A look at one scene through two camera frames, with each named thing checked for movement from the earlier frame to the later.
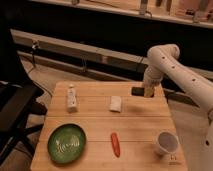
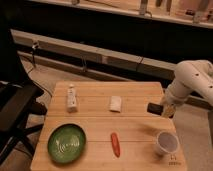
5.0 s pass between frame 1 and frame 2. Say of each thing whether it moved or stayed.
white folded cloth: stayed
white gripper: moved
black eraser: moved
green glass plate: stayed
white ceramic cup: stayed
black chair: stayed
